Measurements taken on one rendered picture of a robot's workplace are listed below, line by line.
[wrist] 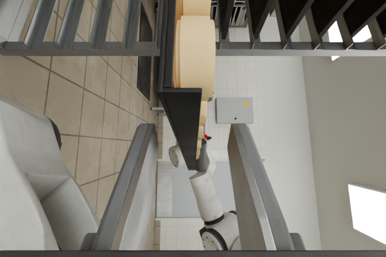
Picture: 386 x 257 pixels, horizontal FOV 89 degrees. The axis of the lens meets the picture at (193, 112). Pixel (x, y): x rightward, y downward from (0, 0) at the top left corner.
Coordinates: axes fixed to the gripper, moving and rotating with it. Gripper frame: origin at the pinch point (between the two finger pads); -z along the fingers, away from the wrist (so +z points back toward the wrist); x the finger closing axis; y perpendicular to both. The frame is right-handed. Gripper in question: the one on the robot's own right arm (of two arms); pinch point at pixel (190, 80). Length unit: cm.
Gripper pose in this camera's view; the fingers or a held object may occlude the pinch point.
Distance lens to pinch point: 53.3
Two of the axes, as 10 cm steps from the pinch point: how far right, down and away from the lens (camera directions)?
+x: 10.0, 0.1, -0.1
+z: 0.0, 9.1, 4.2
